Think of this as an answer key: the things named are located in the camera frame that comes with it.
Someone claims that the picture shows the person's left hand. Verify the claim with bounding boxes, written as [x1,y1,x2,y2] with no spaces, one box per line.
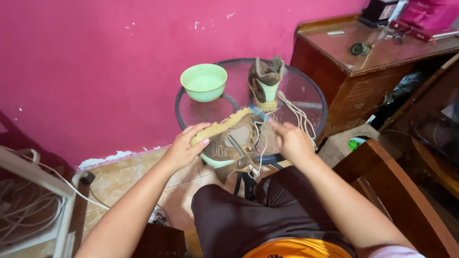
[161,123,212,174]

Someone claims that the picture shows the person's right hand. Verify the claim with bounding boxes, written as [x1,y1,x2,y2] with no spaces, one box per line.
[269,118,317,166]

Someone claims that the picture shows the blue brush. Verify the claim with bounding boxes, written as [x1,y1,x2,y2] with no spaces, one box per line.
[250,105,270,122]

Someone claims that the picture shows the brown boot with tan sole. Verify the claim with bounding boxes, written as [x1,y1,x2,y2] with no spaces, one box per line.
[247,55,286,113]
[190,107,274,185]

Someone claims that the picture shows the white shoelace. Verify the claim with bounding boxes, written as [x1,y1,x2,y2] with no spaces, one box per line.
[276,90,318,152]

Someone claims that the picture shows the round glass table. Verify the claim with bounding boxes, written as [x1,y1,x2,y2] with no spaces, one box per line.
[175,58,328,201]

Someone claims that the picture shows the green plastic item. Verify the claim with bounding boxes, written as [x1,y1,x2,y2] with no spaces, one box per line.
[348,136,372,152]

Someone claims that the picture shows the brown wooden cabinet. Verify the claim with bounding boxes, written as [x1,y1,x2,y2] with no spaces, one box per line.
[289,14,459,145]

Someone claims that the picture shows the green bowl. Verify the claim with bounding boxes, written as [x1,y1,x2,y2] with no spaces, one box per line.
[180,63,228,103]

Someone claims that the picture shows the dark brown shorts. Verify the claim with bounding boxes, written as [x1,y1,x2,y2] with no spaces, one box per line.
[191,166,356,258]

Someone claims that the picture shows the black wristwatch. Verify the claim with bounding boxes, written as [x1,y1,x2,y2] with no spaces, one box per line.
[350,42,372,57]

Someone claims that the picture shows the orange shirt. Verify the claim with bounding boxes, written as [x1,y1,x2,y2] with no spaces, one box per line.
[242,237,354,258]

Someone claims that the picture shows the brown wooden chair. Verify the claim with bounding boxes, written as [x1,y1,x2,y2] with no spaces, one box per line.
[332,139,459,258]

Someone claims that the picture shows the black bag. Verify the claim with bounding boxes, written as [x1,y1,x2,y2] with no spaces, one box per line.
[383,71,428,105]

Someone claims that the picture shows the grey sneaker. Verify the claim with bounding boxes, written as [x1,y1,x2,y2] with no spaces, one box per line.
[148,204,171,227]

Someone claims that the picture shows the bunch of keys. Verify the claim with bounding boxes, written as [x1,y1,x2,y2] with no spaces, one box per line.
[377,24,414,46]

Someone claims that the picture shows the black box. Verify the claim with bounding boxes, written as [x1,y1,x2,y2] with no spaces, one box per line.
[358,0,399,29]

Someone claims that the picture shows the dark wooden furniture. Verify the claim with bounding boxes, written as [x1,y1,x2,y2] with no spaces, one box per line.
[378,53,459,202]

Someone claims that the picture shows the dark wooden stool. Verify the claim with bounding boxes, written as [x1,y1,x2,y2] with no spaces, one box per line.
[131,224,188,258]

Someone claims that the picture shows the red flat box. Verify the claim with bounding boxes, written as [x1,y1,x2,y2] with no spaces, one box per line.
[389,20,437,44]

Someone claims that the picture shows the pink bag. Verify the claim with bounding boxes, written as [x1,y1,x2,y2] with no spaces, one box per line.
[399,0,459,31]

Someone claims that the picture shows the white rack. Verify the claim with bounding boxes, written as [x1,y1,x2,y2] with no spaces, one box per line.
[0,145,96,258]

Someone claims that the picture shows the white cable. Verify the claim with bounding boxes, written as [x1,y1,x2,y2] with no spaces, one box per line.
[36,161,110,211]

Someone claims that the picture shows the heap of white cables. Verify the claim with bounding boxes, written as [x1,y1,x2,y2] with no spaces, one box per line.
[0,178,66,246]

